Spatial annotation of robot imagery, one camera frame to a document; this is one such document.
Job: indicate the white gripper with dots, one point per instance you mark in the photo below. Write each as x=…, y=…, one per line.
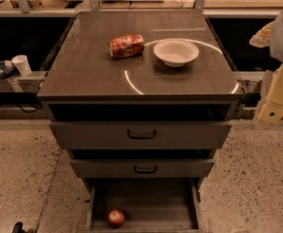
x=272, y=36

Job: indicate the red apple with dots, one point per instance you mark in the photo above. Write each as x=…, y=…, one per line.
x=116, y=218

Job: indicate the grey drawer cabinet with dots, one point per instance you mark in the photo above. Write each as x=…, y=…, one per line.
x=85, y=84

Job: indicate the open bottom drawer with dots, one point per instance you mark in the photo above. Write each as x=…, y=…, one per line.
x=167, y=205

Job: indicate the top grey drawer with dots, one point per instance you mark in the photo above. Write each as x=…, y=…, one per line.
x=140, y=135

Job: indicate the white bowl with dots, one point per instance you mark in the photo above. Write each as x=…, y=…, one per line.
x=176, y=52

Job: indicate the crushed red soda can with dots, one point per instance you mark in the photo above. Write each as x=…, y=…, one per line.
x=126, y=46

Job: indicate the white foam cup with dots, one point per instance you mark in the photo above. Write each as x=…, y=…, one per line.
x=22, y=64

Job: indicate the dark blue dish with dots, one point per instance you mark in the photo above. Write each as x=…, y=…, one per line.
x=6, y=68

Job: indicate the black object at floor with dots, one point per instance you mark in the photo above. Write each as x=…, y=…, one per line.
x=18, y=228

